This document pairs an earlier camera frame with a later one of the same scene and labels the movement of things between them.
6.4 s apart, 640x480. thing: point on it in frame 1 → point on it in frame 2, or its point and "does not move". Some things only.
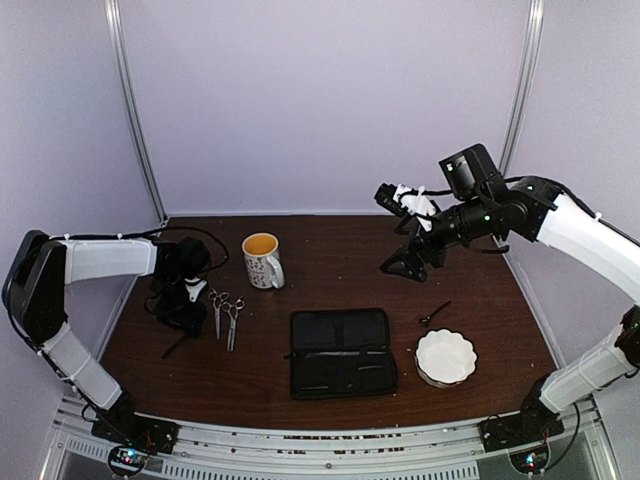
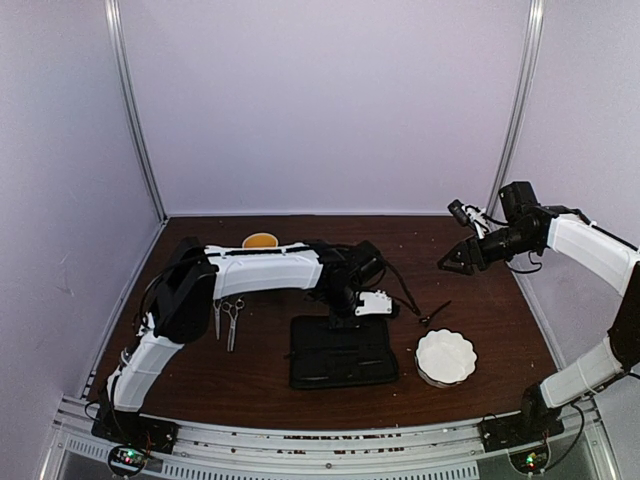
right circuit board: x=532 y=461 does not move
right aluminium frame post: x=525 y=88 does not move
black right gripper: x=407 y=252 → x=468 y=257
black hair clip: x=426 y=320 does not move
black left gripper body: x=173 y=305 → x=336 y=319
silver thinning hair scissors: x=232 y=312 does not move
